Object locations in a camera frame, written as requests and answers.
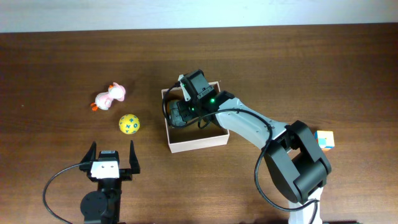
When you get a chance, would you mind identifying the grey yellow toy truck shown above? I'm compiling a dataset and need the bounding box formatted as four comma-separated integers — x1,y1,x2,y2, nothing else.
167,100,187,126

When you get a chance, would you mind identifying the black cable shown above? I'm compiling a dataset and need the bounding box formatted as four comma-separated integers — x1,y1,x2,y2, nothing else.
42,162,91,224
162,81,321,224

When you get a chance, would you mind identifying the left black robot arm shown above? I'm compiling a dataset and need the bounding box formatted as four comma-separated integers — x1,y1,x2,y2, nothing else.
79,141,141,224

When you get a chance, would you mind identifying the left black cable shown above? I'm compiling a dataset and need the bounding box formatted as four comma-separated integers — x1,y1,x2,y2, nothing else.
42,162,91,224

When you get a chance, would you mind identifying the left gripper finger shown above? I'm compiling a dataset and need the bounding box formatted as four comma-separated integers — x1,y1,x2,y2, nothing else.
129,140,140,170
81,141,96,163

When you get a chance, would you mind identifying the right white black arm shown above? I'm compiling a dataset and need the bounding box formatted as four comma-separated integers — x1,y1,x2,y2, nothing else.
178,70,331,223

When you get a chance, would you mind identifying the pink cardboard box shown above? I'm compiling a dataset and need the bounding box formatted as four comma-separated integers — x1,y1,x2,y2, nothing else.
160,81,231,154

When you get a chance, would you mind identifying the pink white toy duck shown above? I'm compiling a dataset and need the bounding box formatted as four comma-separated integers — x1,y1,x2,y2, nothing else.
90,82,126,111

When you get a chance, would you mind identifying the right black cable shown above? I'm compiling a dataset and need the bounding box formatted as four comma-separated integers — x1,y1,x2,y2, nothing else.
162,81,321,224

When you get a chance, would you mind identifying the colourful puzzle cube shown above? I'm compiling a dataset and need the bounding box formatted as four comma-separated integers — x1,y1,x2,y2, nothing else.
314,131,335,151

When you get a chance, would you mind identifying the yellow letter ball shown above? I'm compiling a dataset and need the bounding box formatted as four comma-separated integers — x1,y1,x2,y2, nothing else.
118,114,141,134

